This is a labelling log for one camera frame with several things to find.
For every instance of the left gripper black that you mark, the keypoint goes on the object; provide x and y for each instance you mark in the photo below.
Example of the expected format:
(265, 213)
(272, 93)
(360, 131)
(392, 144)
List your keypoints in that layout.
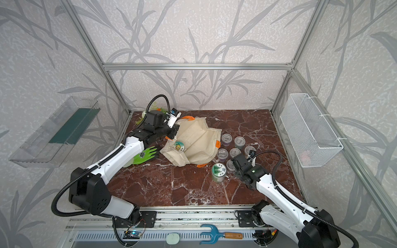
(173, 130)

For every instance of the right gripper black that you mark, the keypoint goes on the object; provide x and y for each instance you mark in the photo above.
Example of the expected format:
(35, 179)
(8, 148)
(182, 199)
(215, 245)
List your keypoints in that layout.
(237, 174)

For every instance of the clear seed jar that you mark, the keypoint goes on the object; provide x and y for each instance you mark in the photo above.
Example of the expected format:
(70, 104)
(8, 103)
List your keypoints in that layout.
(230, 166)
(222, 155)
(234, 152)

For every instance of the red label seed jar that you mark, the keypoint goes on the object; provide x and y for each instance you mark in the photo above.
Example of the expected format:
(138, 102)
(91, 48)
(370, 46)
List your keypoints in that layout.
(248, 150)

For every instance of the green tree label seed jar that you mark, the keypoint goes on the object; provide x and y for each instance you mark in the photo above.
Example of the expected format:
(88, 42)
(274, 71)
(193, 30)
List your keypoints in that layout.
(219, 172)

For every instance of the yellow label seed jar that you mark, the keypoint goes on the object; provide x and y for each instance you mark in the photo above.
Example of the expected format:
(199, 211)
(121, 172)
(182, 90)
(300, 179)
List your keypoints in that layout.
(179, 146)

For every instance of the purple label seed jar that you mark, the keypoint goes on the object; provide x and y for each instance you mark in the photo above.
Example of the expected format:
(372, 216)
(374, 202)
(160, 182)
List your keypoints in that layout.
(226, 139)

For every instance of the beige canvas bag orange handles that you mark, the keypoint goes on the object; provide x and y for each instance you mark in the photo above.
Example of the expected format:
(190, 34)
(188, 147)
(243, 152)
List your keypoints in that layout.
(201, 142)

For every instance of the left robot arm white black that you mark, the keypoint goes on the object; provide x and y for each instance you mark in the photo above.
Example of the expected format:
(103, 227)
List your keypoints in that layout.
(90, 191)

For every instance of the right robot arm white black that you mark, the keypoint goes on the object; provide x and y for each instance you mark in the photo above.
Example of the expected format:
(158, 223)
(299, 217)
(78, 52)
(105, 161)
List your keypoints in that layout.
(287, 213)

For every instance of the green black garden glove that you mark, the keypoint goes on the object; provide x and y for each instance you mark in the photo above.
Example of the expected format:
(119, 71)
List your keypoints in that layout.
(143, 157)

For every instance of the potted orange flower plant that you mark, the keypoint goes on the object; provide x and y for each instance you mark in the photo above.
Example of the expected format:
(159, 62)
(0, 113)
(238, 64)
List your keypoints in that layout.
(152, 108)

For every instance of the right base wiring bundle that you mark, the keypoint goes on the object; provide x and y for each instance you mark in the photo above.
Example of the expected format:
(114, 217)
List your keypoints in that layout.
(263, 235)

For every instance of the blue garden hand fork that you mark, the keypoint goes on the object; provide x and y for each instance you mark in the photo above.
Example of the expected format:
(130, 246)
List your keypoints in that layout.
(214, 234)

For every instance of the tape roll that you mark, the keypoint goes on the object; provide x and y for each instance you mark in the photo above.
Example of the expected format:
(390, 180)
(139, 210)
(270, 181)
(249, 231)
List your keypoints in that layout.
(310, 218)

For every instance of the white oval button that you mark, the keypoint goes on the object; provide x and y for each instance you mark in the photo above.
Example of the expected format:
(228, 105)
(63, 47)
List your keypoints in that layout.
(173, 238)

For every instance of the green circuit board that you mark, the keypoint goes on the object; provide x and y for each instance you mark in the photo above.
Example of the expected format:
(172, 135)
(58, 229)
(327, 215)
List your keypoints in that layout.
(132, 234)

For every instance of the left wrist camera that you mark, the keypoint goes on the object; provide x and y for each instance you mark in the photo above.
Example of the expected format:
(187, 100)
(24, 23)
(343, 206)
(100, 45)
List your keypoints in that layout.
(156, 119)

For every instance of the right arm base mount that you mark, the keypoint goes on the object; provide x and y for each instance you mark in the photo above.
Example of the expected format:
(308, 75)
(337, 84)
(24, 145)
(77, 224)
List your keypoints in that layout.
(244, 218)

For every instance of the white wire mesh basket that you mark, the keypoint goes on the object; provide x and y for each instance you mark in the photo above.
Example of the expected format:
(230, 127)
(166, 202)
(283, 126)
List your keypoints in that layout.
(311, 136)

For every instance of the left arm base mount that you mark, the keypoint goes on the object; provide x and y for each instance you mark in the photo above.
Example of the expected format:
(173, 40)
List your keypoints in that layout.
(143, 219)

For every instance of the clear plastic wall shelf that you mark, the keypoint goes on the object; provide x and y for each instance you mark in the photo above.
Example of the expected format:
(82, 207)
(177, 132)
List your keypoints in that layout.
(50, 145)

